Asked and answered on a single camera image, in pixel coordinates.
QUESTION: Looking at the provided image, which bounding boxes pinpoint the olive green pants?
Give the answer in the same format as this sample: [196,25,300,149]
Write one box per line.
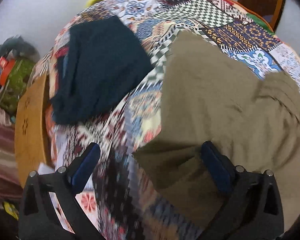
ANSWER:
[134,31,300,229]

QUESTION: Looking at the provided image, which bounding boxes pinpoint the pink striped curtain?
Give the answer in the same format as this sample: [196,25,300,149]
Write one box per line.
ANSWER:
[0,108,23,204]

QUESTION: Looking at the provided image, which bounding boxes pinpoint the green fabric storage bin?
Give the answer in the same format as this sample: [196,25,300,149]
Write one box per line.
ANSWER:
[0,57,35,115]

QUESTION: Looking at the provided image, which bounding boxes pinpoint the orange box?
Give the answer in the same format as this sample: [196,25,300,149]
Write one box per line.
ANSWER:
[0,56,15,86]

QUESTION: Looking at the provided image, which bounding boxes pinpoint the dark teal folded garment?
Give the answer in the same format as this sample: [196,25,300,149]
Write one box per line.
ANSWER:
[51,16,152,125]

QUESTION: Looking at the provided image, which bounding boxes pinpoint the grey plush toy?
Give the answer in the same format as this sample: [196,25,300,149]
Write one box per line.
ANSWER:
[0,35,40,62]

